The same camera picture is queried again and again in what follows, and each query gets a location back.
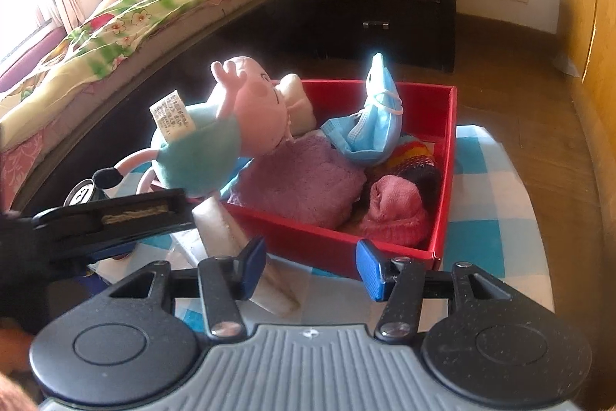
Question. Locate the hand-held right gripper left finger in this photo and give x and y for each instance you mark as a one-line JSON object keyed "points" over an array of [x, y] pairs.
{"points": [[255, 259]]}

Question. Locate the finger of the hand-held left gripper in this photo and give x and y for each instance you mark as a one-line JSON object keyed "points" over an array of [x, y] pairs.
{"points": [[77, 223]]}

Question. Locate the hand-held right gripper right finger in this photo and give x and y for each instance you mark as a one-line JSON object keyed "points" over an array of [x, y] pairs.
{"points": [[368, 266]]}

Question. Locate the red cardboard box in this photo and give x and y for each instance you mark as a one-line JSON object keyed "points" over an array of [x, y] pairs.
{"points": [[313, 242]]}

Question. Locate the pink sock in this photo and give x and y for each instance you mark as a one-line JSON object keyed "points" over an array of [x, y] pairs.
{"points": [[394, 209]]}

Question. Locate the purple towel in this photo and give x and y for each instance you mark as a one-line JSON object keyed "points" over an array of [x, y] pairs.
{"points": [[298, 184]]}

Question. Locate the pink pig plush toy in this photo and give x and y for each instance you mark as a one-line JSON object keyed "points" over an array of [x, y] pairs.
{"points": [[202, 151]]}

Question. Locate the white foam block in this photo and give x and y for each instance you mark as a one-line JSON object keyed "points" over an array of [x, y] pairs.
{"points": [[226, 233]]}

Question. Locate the pink patterned bedsheet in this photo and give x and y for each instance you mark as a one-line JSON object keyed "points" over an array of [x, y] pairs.
{"points": [[24, 160]]}

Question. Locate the colourful knitted sock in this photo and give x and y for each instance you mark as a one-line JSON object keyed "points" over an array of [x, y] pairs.
{"points": [[418, 160]]}

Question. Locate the blue checkered tablecloth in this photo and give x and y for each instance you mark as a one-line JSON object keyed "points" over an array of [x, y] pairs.
{"points": [[486, 237]]}

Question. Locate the maroon window seat cushion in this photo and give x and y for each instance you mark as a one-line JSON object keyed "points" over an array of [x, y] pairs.
{"points": [[29, 50]]}

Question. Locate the dark wooden nightstand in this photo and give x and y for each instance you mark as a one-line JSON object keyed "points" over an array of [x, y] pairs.
{"points": [[409, 6]]}

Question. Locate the yellow wooden wardrobe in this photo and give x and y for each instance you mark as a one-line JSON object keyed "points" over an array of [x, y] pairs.
{"points": [[601, 54]]}

